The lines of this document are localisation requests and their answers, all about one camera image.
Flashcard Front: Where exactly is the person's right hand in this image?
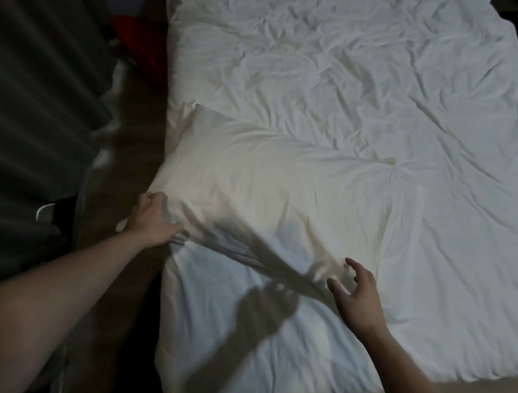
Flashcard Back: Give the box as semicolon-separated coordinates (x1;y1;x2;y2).
321;255;394;338

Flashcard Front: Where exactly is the white pillow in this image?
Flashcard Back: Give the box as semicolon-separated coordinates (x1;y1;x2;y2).
136;97;403;317

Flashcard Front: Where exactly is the dark curtain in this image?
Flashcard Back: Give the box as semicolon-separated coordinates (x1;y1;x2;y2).
0;0;129;338

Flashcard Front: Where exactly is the person's left hand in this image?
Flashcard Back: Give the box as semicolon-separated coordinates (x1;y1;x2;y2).
114;186;189;252

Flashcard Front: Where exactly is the white bed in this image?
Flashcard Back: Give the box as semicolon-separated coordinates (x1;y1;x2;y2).
110;0;518;393

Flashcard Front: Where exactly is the white wrinkled duvet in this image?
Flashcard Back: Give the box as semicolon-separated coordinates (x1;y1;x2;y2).
119;0;518;392

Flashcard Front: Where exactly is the person's left forearm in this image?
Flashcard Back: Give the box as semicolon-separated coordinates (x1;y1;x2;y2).
0;210;158;393

